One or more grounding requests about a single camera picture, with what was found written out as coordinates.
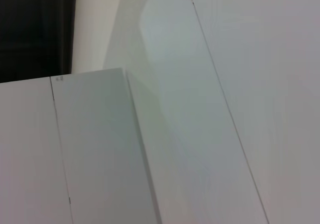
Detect black background panel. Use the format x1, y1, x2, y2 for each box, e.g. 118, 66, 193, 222
0, 0, 78, 84

